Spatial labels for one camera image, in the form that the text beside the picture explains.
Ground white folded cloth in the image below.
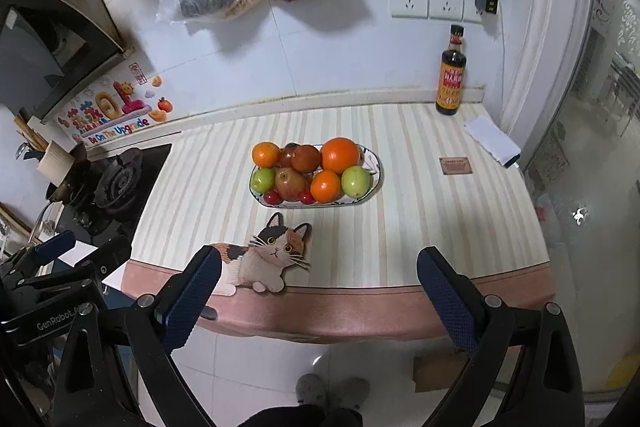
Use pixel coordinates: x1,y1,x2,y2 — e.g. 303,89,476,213
463,114,522,169

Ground dark orange mandarin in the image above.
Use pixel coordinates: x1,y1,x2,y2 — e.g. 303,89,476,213
291,144,322,173

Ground colourful wall sticker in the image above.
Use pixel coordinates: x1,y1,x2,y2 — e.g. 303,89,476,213
56,62,176,148

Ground dark soy sauce bottle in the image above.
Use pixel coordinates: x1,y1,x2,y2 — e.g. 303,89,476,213
435,24,468,116

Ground thin white cable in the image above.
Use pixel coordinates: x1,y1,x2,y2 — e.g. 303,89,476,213
492,10,507,120

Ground brown rectangular patch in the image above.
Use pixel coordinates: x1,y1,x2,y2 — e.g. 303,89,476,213
439,156,473,176

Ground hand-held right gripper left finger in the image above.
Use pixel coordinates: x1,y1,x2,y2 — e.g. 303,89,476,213
50,245,223,427

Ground green apple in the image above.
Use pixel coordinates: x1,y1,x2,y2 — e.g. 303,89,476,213
341,164,371,199
251,168,277,194

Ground grey slipper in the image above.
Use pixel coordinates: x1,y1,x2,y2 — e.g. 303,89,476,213
295,373,328,408
330,377,371,410

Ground black range hood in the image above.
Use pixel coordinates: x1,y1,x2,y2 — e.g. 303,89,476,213
0,0,126,123

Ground person's dark pants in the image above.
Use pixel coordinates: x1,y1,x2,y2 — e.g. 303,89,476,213
240,407,363,427

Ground brown cardboard box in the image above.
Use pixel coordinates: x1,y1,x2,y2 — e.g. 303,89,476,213
413,349,471,393

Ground beige utensil cup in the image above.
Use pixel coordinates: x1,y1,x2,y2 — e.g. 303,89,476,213
39,142,76,180

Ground striped cat tablecloth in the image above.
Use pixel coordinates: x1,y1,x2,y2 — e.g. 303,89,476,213
121,102,556,345

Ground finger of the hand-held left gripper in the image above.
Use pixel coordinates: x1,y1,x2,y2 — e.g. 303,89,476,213
0,229,77,280
82,234,133,280

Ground brown pear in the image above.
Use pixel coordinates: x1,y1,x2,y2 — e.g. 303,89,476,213
274,167,309,203

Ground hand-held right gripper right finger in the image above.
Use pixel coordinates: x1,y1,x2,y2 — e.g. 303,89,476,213
416,246,586,427

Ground small orange mandarin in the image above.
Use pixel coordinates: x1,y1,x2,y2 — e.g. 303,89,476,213
310,170,343,203
251,142,281,169

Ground floral oval plate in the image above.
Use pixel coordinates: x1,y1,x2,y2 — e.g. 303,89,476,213
249,146,385,209

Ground black gas stove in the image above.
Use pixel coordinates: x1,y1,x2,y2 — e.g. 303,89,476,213
47,142,173,238

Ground large orange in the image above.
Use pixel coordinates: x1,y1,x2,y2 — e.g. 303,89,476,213
320,136,362,174

